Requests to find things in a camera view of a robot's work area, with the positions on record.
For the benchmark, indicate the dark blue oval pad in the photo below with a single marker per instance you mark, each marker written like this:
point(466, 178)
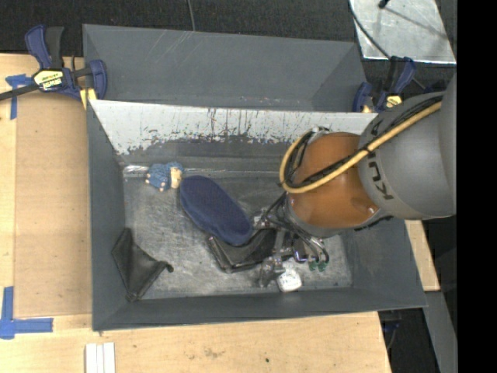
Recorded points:
point(215, 208)

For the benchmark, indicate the brown cardboard board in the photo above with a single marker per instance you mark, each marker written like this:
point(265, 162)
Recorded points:
point(50, 208)

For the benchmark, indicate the black flat box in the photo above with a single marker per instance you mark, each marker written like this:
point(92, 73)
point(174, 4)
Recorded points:
point(240, 255)

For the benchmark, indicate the small white box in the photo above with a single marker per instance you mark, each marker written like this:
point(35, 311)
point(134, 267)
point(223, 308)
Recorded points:
point(289, 280)

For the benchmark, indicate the black cloth pouch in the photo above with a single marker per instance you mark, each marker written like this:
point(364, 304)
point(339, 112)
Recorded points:
point(136, 262)

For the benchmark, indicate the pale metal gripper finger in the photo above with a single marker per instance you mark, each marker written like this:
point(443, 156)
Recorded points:
point(279, 265)
point(265, 273)

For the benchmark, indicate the grey metal bin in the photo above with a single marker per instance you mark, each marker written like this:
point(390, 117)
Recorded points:
point(174, 68)

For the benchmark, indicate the blue and tan toy figure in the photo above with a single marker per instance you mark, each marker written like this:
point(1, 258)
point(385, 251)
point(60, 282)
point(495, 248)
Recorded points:
point(160, 176)

